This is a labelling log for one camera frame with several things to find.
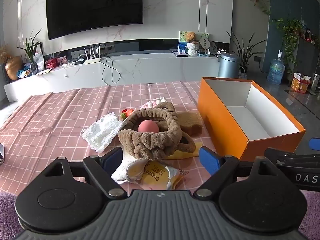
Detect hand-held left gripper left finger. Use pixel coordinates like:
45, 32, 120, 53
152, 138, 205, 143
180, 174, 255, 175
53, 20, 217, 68
41, 147, 128, 200

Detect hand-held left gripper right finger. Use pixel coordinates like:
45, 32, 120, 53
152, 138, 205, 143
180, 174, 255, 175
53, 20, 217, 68
192, 146, 282, 198

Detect yellow cloth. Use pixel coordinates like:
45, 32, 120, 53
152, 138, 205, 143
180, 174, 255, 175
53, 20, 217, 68
165, 141, 203, 160

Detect white tissue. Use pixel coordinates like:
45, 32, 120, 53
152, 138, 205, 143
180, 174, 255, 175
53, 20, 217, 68
82, 112, 124, 153

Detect brown toast-shaped sponge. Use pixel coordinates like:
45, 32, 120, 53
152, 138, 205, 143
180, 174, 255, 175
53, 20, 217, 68
176, 111, 203, 137

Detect orange cardboard box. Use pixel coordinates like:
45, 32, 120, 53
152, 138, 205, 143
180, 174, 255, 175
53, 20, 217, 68
197, 77, 306, 162

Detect brown fluffy headband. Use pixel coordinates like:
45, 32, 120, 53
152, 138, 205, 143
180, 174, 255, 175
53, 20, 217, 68
117, 102, 197, 161

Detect silver packet with yellow label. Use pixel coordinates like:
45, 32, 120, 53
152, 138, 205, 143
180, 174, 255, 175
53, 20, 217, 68
139, 160, 189, 190

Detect pink peach-shaped makeup sponge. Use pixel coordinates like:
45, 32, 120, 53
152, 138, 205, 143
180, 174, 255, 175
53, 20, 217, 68
138, 120, 160, 133

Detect orange crochet fruit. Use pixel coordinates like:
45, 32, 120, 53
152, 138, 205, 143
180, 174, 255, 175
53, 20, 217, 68
120, 109, 137, 120

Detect red snack box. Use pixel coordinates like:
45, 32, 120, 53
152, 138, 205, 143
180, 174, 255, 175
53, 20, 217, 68
291, 72, 312, 94

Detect pink white crochet pouch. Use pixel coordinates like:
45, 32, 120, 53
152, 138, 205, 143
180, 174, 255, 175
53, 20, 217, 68
140, 97, 167, 110

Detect pink checked tablecloth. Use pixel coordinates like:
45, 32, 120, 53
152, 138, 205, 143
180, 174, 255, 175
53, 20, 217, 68
0, 80, 305, 198

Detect blue water bottle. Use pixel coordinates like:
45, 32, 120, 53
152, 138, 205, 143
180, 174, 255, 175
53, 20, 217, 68
267, 51, 285, 85

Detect dark side cabinet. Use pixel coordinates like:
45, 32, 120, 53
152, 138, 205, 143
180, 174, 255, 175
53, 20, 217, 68
297, 34, 320, 80

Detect grey trash can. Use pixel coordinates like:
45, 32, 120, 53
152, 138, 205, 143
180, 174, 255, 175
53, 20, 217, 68
217, 52, 242, 78

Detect white marble television cabinet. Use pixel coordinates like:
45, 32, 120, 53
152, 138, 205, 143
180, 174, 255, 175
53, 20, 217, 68
4, 52, 223, 103

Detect white router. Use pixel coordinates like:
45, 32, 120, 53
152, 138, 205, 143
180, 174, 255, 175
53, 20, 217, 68
84, 45, 101, 64

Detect green pothos plant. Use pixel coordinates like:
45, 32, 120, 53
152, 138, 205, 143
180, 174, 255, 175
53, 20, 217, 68
270, 18, 304, 74

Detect long-leaf potted plant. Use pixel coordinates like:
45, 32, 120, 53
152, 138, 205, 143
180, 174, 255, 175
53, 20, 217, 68
226, 31, 267, 79

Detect round paper fan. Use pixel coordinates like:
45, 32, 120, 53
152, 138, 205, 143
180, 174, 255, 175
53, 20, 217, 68
199, 35, 210, 55

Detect blue green painting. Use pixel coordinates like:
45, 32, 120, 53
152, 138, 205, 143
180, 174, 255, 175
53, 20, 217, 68
178, 31, 189, 53

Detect golden vase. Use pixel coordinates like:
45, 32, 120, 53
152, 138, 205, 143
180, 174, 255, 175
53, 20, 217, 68
5, 56, 23, 80

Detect green plant in glass vase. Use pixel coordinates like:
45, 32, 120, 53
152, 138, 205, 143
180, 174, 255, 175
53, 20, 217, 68
17, 29, 43, 75

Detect dried flowers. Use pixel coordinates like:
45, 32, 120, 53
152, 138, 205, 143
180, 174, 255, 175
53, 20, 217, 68
0, 44, 10, 64

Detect white mesh drawstring bag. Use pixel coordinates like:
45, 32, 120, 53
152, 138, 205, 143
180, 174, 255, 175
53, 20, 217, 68
111, 146, 140, 184

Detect black cable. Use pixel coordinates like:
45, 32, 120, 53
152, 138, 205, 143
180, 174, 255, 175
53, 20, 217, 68
101, 54, 121, 84

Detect black picture frame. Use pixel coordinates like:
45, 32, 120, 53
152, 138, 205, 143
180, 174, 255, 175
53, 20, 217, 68
32, 42, 45, 70

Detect black wall television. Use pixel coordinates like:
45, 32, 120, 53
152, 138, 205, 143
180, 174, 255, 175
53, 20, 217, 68
46, 0, 144, 40

